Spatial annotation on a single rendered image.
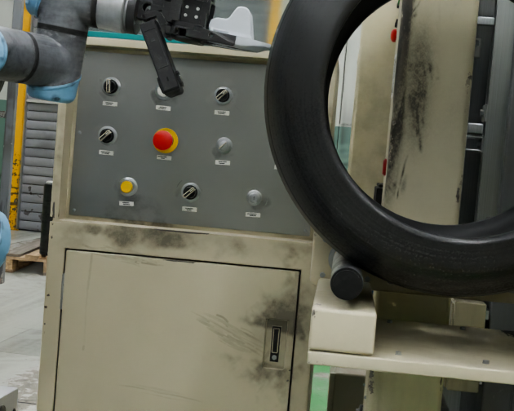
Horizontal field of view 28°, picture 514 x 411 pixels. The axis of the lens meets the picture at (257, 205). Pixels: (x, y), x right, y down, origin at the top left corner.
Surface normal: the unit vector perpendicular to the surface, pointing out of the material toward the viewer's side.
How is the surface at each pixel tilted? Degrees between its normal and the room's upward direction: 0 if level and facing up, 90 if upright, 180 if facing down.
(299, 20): 76
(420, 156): 90
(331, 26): 86
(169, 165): 90
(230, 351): 90
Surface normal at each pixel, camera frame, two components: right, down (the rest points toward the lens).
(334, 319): -0.08, 0.04
